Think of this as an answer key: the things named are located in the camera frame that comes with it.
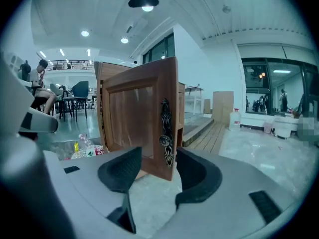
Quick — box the black balcony railing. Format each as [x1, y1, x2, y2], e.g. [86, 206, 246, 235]
[46, 59, 96, 71]

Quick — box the large glass window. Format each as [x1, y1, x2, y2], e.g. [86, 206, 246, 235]
[239, 57, 319, 128]

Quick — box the white desk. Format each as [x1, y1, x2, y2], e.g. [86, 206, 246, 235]
[184, 85, 205, 115]

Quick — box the wooden plank platform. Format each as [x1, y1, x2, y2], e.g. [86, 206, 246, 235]
[181, 116, 227, 156]

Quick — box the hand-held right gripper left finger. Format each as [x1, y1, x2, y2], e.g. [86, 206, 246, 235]
[42, 146, 143, 234]

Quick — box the clear plastic bottle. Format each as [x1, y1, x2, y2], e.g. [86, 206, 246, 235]
[78, 133, 92, 149]

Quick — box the blue chair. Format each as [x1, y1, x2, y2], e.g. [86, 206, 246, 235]
[63, 80, 90, 123]

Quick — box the white sink on wooden cabinet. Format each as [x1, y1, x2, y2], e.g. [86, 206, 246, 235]
[94, 61, 186, 159]

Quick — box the small wooden panel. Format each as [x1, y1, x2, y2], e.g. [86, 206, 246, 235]
[203, 98, 212, 115]

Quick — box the ornate metal door handle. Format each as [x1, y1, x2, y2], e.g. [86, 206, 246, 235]
[159, 98, 174, 168]

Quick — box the cardboard box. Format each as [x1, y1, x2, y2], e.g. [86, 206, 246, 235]
[212, 91, 235, 130]

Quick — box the brown wooden cabinet door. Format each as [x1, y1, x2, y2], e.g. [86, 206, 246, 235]
[101, 56, 179, 182]
[177, 82, 186, 134]

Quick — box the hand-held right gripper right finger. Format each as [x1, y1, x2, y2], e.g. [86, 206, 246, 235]
[154, 147, 299, 239]

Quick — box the red white carton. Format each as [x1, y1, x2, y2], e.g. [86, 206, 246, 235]
[86, 145, 104, 157]

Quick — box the dark framed window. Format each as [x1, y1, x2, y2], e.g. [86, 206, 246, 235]
[142, 32, 175, 64]

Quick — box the white round cart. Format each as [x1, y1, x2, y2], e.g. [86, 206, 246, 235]
[273, 115, 300, 139]

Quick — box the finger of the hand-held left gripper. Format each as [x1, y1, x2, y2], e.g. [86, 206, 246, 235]
[0, 52, 35, 136]
[19, 108, 59, 133]

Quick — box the clear water jug red label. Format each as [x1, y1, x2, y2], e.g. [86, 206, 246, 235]
[228, 108, 243, 132]

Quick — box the white trash bin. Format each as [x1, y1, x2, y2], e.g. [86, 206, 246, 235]
[47, 139, 105, 161]

